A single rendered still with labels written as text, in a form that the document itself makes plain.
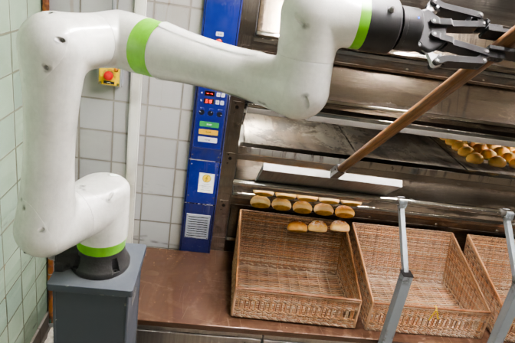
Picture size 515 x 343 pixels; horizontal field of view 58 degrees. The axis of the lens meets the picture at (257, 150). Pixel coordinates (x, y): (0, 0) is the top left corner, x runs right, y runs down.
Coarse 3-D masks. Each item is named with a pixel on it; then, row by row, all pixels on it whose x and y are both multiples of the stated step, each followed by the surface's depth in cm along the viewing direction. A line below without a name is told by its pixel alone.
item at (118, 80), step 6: (102, 72) 199; (114, 72) 199; (120, 72) 200; (102, 78) 200; (114, 78) 200; (120, 78) 201; (102, 84) 201; (108, 84) 201; (114, 84) 201; (120, 84) 202
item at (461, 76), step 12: (504, 36) 80; (456, 72) 95; (468, 72) 91; (480, 72) 90; (444, 84) 98; (456, 84) 95; (432, 96) 103; (444, 96) 101; (420, 108) 109; (396, 120) 121; (408, 120) 116; (384, 132) 128; (396, 132) 125; (372, 144) 137; (360, 156) 148
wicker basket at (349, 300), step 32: (256, 224) 233; (256, 256) 235; (320, 256) 238; (352, 256) 217; (256, 288) 195; (288, 288) 221; (320, 288) 225; (352, 288) 211; (288, 320) 200; (320, 320) 200; (352, 320) 201
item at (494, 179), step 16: (240, 144) 224; (256, 144) 228; (304, 160) 227; (320, 160) 227; (336, 160) 227; (368, 160) 230; (384, 160) 234; (432, 176) 233; (448, 176) 233; (464, 176) 234; (480, 176) 234; (496, 176) 236; (512, 176) 240
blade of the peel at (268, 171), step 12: (264, 168) 174; (276, 168) 174; (288, 168) 175; (300, 168) 176; (264, 180) 189; (276, 180) 187; (288, 180) 185; (300, 180) 183; (312, 180) 182; (324, 180) 180; (336, 180) 178; (348, 180) 177; (360, 180) 178; (372, 180) 179; (384, 180) 179; (396, 180) 180; (288, 192) 207; (360, 192) 195; (372, 192) 193; (384, 192) 191
